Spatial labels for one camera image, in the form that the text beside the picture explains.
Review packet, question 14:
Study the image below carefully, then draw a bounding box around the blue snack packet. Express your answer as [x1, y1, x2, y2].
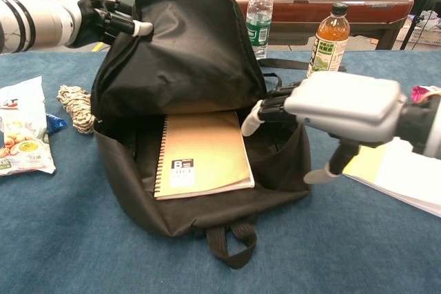
[45, 113, 67, 136]

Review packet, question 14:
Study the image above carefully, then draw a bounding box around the black fabric backpack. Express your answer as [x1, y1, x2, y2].
[90, 0, 347, 270]

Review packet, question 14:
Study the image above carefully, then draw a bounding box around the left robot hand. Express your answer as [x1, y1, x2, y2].
[58, 0, 154, 49]

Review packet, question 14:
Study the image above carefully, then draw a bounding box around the clear water bottle green label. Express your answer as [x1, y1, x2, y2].
[245, 0, 275, 61]

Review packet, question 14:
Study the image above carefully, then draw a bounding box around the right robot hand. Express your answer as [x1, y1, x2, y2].
[240, 72, 409, 185]

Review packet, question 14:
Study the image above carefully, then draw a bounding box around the white and yellow book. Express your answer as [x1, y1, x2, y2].
[342, 137, 441, 219]

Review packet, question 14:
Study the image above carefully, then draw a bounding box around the white plastic basket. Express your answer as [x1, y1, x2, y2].
[396, 11, 441, 47]

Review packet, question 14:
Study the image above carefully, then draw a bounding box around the pink snack packet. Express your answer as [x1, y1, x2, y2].
[409, 85, 441, 104]

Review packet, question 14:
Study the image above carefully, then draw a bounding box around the braided beige rope bundle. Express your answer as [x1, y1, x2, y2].
[57, 84, 96, 136]

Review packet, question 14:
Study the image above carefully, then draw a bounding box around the blue carpet table cover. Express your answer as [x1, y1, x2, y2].
[0, 49, 441, 294]

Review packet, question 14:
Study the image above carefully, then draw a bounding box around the white nut snack bag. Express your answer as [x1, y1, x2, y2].
[0, 75, 57, 177]

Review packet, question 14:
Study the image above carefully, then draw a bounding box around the kraft spiral notebook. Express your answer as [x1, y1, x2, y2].
[153, 110, 256, 201]

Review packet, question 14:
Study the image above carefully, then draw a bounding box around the black tripod leg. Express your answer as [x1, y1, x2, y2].
[399, 0, 441, 50]

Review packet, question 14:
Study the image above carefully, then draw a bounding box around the amber tea bottle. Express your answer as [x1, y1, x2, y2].
[305, 2, 351, 80]

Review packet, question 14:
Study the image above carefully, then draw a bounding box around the wooden mahjong table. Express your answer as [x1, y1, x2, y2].
[206, 0, 414, 50]

